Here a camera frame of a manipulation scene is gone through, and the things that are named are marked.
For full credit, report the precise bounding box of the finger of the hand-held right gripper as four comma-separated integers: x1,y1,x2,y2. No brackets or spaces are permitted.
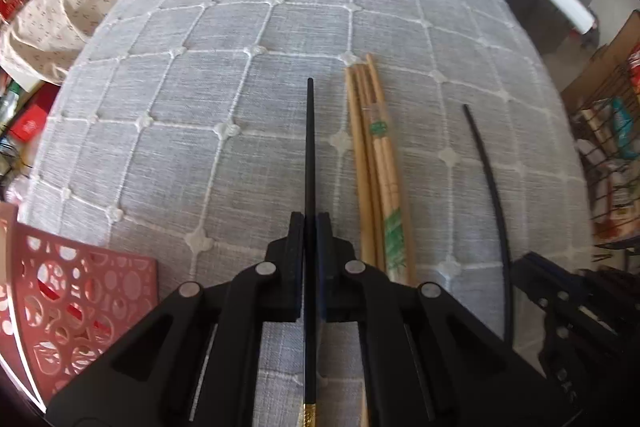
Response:
511,252,606,308

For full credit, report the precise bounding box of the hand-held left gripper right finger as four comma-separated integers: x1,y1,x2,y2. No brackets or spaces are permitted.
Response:
316,213,568,427

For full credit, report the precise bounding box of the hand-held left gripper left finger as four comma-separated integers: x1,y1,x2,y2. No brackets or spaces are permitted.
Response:
45,211,307,427

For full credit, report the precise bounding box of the black chopstick gold tip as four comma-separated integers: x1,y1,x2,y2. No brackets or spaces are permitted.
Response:
462,104,514,349
302,78,319,427

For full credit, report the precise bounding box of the pink perforated plastic basket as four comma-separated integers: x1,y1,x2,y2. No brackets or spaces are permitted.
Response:
0,202,160,409

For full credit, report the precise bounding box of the plain bamboo chopstick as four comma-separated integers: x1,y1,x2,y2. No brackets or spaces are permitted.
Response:
353,66,388,275
344,67,377,267

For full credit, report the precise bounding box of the red cardboard box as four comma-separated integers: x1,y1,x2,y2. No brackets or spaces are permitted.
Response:
9,103,49,144

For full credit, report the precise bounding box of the floral cover cloth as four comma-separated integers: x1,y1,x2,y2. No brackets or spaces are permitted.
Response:
0,0,139,86

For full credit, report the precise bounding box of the red labelled clear canister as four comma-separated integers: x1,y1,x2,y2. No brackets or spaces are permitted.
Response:
0,0,27,24

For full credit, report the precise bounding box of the black wire rack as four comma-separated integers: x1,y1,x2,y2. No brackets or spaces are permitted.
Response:
560,9,640,254

